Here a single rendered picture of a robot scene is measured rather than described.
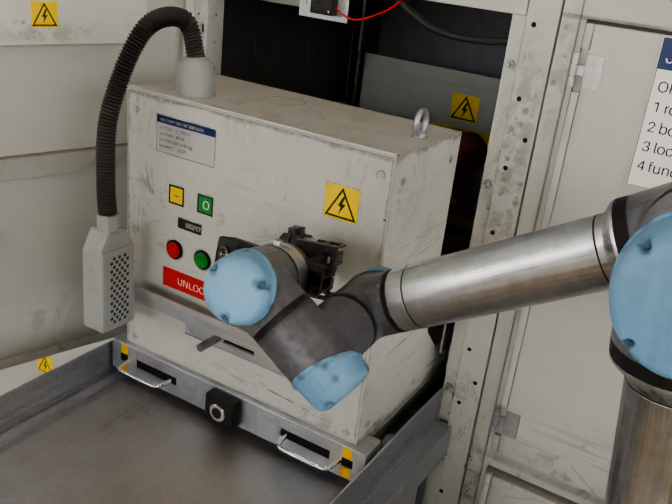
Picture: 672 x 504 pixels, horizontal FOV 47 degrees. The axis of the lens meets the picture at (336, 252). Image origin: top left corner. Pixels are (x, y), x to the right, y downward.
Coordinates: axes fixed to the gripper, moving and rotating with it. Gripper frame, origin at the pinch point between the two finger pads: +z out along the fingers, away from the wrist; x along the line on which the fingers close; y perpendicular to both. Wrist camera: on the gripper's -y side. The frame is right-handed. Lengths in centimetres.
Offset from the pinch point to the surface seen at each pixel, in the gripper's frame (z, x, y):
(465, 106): 84, 30, 10
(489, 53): 97, 45, 13
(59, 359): 61, -49, -75
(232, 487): 0.8, -38.7, -5.9
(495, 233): 20.6, 6.3, 25.1
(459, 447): 31, -34, 26
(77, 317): 28, -27, -52
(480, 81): 82, 36, 13
